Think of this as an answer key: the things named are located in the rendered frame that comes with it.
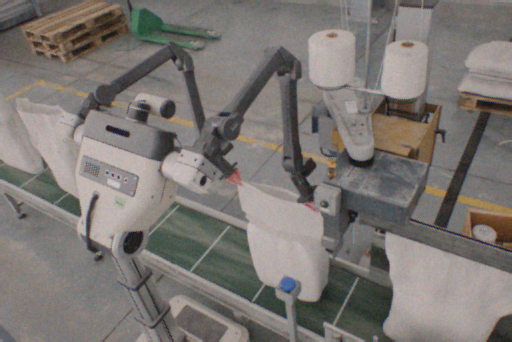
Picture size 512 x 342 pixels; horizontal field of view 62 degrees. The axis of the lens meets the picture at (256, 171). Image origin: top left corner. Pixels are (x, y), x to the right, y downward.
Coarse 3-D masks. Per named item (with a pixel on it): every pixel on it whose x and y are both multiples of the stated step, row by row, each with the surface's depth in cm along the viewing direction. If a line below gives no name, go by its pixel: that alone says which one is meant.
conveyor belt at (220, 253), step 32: (160, 224) 271; (192, 224) 268; (224, 224) 265; (160, 256) 251; (192, 256) 248; (224, 256) 245; (256, 288) 226; (352, 288) 219; (384, 288) 217; (320, 320) 207; (352, 320) 205; (384, 320) 203
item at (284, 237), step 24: (240, 192) 202; (264, 192) 196; (288, 192) 188; (264, 216) 199; (288, 216) 188; (312, 216) 183; (264, 240) 200; (288, 240) 192; (312, 240) 190; (264, 264) 213; (288, 264) 200; (312, 264) 193; (312, 288) 205
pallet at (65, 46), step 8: (104, 16) 649; (120, 16) 650; (120, 24) 653; (64, 32) 614; (72, 32) 610; (88, 32) 620; (96, 32) 621; (104, 32) 633; (32, 40) 615; (48, 40) 596; (88, 40) 613; (48, 48) 604; (64, 48) 585; (72, 48) 595
